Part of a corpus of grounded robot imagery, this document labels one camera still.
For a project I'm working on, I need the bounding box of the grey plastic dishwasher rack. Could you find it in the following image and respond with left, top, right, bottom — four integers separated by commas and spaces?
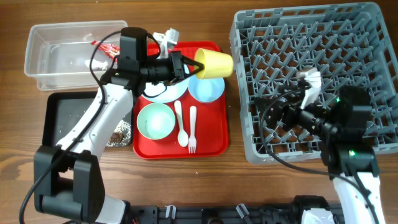
229, 2, 397, 164

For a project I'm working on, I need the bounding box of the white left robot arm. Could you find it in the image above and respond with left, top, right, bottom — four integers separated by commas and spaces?
27, 51, 205, 223

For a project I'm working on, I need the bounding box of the light blue bowl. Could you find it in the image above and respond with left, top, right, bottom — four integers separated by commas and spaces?
188, 76, 225, 103

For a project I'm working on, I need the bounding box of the white plastic fork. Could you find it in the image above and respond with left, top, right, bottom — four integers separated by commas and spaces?
188, 106, 197, 154

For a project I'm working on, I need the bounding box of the crumpled white tissue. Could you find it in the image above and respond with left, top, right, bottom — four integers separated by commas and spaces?
85, 59, 108, 70

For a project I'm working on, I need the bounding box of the red snack wrapper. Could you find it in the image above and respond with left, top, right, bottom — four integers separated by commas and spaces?
91, 40, 120, 59

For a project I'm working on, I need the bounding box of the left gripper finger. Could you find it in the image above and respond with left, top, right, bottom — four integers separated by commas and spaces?
182, 56, 204, 67
183, 67, 205, 80

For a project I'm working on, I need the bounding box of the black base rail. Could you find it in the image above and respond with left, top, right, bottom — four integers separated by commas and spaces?
128, 195, 345, 224

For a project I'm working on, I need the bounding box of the yellow plastic cup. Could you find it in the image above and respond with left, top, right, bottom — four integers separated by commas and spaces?
194, 48, 234, 79

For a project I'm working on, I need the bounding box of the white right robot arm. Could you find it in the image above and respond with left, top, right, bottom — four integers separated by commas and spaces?
254, 86, 385, 223

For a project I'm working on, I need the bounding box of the red plastic tray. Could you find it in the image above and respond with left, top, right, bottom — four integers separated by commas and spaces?
132, 40, 229, 160

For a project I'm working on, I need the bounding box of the spilled white rice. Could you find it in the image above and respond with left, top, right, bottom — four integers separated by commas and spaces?
106, 120, 131, 147

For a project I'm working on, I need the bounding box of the white plastic spoon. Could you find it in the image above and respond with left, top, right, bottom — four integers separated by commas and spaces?
174, 100, 188, 147

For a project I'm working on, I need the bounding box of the brown food scrap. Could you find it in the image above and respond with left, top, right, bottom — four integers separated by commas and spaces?
109, 132, 124, 144

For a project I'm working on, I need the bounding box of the clear plastic waste bin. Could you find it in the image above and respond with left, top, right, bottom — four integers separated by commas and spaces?
24, 20, 127, 91

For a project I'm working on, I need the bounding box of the mint green bowl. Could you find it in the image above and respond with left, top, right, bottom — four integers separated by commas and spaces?
136, 103, 175, 140

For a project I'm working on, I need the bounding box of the light blue plate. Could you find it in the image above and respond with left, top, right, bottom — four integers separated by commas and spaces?
142, 78, 189, 103

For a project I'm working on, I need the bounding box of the black food waste tray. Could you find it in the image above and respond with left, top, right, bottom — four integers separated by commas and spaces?
42, 91, 132, 146

